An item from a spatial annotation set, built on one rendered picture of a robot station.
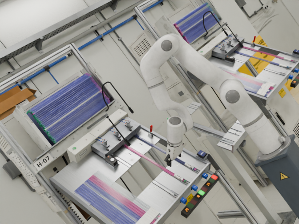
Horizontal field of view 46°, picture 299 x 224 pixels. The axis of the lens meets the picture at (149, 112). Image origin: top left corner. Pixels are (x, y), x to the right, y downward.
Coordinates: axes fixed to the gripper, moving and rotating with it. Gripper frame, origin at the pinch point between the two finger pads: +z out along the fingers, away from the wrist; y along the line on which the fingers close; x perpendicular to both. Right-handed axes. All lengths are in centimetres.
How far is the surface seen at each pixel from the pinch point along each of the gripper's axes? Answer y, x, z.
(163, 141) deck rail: 18.9, 22.1, 15.6
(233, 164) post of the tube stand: 42, -20, 30
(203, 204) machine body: 18, -14, 55
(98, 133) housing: -7, 56, 8
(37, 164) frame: -49, 67, 8
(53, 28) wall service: 88, 230, 34
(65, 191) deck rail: -49, 42, 15
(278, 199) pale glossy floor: 73, -49, 82
